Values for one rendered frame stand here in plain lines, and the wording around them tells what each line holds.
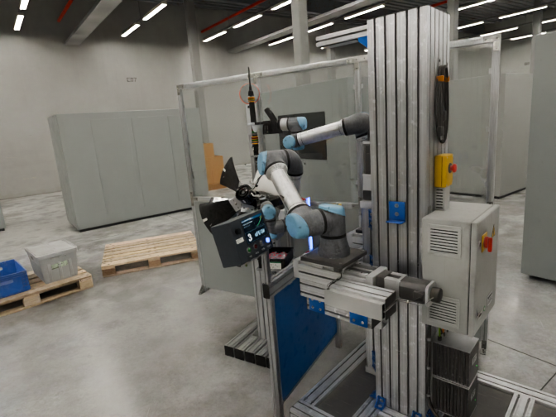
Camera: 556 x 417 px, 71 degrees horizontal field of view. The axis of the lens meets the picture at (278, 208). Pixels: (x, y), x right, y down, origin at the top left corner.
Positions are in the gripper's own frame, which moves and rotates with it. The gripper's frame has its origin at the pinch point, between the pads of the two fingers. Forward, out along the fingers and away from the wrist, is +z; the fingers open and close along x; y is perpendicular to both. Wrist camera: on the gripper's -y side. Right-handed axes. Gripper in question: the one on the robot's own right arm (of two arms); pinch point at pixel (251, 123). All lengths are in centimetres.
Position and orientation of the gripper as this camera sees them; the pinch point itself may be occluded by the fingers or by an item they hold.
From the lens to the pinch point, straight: 250.0
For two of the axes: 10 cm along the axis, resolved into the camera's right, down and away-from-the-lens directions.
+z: -9.3, -0.1, 3.6
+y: 0.8, 9.7, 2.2
